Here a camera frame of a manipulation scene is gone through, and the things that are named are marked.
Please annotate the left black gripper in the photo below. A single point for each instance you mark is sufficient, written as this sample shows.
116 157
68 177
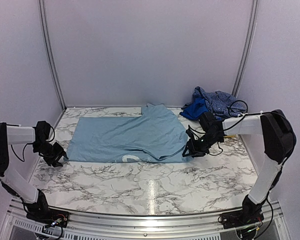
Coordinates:
60 153

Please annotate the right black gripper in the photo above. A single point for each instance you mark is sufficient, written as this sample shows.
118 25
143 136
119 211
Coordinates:
195 151

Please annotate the light blue t-shirt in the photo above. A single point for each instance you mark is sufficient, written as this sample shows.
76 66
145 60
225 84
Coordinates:
156 136

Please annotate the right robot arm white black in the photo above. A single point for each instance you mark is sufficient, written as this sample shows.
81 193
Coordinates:
279 142

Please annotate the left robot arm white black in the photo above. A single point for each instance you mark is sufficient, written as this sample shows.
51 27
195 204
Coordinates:
10 179

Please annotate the royal blue garment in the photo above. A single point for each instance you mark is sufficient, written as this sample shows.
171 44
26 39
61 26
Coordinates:
195 109

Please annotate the blue patterned button shirt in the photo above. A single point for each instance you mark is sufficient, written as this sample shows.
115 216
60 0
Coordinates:
223 105

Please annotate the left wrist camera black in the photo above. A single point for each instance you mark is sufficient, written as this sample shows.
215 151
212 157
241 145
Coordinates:
42 131

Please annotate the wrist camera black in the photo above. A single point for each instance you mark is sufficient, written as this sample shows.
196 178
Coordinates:
42 131
206 120

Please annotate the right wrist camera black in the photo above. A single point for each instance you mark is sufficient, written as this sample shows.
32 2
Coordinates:
206 120

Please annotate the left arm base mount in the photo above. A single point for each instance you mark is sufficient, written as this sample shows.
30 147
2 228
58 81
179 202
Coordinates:
41 212

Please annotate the aluminium front frame rail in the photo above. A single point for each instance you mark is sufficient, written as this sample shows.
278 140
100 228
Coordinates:
100 226

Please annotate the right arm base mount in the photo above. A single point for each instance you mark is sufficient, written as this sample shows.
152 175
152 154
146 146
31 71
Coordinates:
246 216

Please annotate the right corner aluminium post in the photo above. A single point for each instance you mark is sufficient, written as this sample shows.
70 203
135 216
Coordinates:
247 46

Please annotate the corner aluminium post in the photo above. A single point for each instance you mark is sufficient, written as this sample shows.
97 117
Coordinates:
49 53
247 46

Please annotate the left corner aluminium post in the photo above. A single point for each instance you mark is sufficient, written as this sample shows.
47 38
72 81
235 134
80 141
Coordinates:
49 53

